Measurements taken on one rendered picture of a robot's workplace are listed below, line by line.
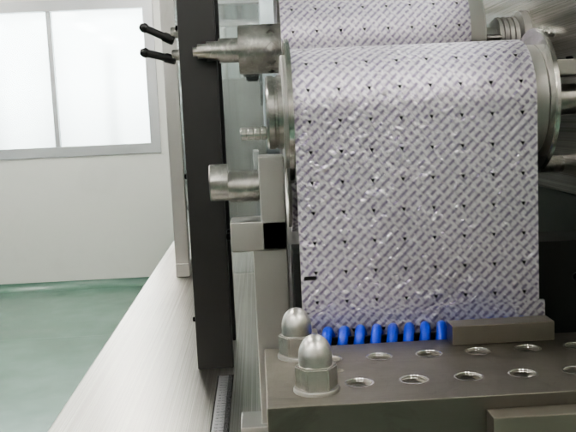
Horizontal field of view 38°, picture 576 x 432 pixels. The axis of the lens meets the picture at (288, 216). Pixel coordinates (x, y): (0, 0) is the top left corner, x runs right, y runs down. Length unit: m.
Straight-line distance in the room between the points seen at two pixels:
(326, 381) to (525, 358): 0.19
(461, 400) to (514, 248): 0.24
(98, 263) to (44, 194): 0.67
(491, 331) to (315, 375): 0.21
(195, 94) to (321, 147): 0.37
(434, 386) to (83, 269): 5.99
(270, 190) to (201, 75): 0.30
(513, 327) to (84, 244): 5.89
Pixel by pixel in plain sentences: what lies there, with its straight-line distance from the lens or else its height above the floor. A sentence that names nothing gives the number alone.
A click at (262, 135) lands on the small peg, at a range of 0.85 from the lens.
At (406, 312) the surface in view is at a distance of 0.83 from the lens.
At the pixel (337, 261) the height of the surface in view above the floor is 1.10.
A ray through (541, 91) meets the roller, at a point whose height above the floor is 1.26.
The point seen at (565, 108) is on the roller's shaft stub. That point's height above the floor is 1.24.
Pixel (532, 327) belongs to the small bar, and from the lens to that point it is 0.80.
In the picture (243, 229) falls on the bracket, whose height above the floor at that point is 1.13.
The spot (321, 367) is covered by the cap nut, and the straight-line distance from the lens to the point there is 0.65.
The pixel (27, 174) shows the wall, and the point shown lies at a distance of 6.60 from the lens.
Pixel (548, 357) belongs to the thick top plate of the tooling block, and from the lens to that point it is 0.75.
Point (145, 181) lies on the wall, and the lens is 6.43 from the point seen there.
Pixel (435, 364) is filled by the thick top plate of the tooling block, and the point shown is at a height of 1.03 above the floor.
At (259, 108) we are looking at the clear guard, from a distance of 1.83.
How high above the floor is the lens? 1.25
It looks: 7 degrees down
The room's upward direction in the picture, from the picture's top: 3 degrees counter-clockwise
